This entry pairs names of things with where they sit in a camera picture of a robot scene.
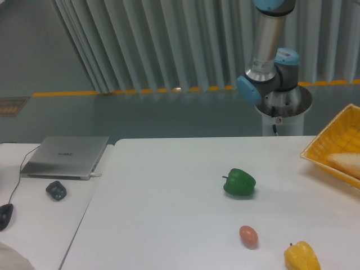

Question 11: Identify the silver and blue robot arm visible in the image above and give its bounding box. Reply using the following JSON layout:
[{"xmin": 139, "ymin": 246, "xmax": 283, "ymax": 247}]
[{"xmin": 236, "ymin": 1, "xmax": 299, "ymax": 103}]

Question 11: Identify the yellow woven basket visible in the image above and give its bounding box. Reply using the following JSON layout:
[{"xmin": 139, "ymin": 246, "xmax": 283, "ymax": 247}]
[{"xmin": 300, "ymin": 103, "xmax": 359, "ymax": 188}]

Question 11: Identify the green bell pepper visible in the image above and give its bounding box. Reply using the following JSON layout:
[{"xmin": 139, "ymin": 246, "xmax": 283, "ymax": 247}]
[{"xmin": 222, "ymin": 168, "xmax": 257, "ymax": 196}]

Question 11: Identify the grey pleated curtain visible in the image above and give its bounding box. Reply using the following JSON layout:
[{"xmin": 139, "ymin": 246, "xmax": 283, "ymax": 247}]
[{"xmin": 53, "ymin": 1, "xmax": 359, "ymax": 94}]

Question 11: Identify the silver laptop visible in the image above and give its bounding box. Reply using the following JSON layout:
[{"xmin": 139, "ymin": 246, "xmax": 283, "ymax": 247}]
[{"xmin": 21, "ymin": 136, "xmax": 109, "ymax": 180}]

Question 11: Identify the brown egg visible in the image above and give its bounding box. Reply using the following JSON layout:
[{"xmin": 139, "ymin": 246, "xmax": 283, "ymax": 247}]
[{"xmin": 239, "ymin": 225, "xmax": 258, "ymax": 248}]

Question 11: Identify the small black device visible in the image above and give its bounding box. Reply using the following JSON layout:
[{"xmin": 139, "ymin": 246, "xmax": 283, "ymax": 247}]
[{"xmin": 46, "ymin": 181, "xmax": 67, "ymax": 201}]

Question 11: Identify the yellow bell pepper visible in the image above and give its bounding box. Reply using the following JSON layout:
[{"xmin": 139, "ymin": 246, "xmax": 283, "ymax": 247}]
[{"xmin": 283, "ymin": 241, "xmax": 321, "ymax": 270}]

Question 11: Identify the bread slice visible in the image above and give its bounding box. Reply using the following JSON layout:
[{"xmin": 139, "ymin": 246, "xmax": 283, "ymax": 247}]
[{"xmin": 328, "ymin": 153, "xmax": 359, "ymax": 179}]

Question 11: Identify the brown floor mat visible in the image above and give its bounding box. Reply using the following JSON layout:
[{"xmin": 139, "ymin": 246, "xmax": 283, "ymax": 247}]
[{"xmin": 0, "ymin": 97, "xmax": 30, "ymax": 117}]

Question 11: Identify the yellow floor tape line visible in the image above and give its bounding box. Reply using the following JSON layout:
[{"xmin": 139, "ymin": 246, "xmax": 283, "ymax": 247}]
[{"xmin": 31, "ymin": 79, "xmax": 359, "ymax": 97}]

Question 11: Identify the black computer mouse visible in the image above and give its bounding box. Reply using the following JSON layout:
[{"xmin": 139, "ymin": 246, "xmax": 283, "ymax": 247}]
[{"xmin": 0, "ymin": 203, "xmax": 14, "ymax": 231}]

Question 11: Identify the black pedestal cable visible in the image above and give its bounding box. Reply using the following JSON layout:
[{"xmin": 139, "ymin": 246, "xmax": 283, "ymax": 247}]
[{"xmin": 271, "ymin": 106, "xmax": 280, "ymax": 137}]

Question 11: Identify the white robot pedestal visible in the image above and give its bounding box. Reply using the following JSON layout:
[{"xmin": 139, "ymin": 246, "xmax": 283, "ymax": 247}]
[{"xmin": 255, "ymin": 86, "xmax": 312, "ymax": 136}]

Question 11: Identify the black mouse cable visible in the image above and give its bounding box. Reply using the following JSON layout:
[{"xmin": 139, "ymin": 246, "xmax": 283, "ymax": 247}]
[{"xmin": 0, "ymin": 141, "xmax": 42, "ymax": 205}]

